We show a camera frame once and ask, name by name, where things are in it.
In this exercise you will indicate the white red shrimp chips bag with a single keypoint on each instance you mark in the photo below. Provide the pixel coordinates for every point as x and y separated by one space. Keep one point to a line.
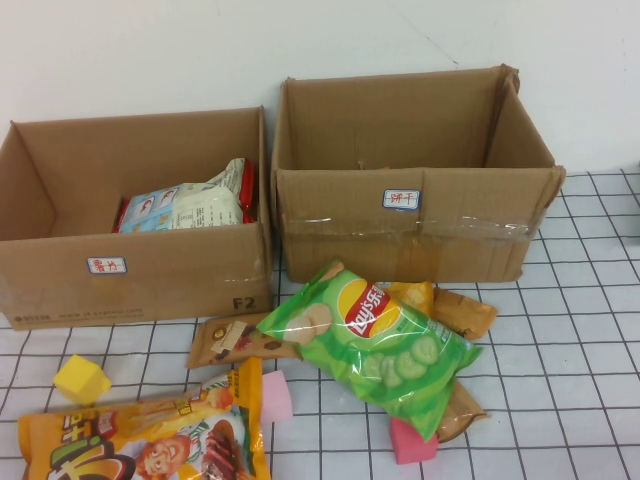
200 210

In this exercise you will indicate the green Lay's chips bag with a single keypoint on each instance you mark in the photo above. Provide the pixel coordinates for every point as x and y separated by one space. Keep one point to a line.
380 350

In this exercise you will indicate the small brown snack wrapper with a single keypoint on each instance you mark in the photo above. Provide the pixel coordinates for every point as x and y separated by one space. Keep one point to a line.
465 312

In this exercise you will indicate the long brown snack pack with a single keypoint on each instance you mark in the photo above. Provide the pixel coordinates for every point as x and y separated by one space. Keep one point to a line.
465 410

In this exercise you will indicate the taped cardboard box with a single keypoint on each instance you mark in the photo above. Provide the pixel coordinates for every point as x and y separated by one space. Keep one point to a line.
350 240

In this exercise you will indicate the white label red characters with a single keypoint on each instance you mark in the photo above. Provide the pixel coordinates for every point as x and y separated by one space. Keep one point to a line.
401 200
107 265

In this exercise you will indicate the yellow cracker pack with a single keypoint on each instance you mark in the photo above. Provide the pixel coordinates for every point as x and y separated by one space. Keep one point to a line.
417 297

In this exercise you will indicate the brown chocolate nut bar pack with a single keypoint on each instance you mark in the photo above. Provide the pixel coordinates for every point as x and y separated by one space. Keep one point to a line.
225 342

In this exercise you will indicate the light pink foam block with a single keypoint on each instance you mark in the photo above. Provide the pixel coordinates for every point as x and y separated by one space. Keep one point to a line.
276 397

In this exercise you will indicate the cardboard box with F2 print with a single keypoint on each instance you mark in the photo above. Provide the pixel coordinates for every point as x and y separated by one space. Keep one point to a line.
150 280

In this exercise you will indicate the dark pink foam block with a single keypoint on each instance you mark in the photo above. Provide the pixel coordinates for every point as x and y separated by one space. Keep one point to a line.
410 445

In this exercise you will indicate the yellow foam block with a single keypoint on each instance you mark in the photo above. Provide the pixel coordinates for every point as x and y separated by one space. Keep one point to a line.
80 382

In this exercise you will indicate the orange cartoon chips bag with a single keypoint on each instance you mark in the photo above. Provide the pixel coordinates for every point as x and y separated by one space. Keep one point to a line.
100 450

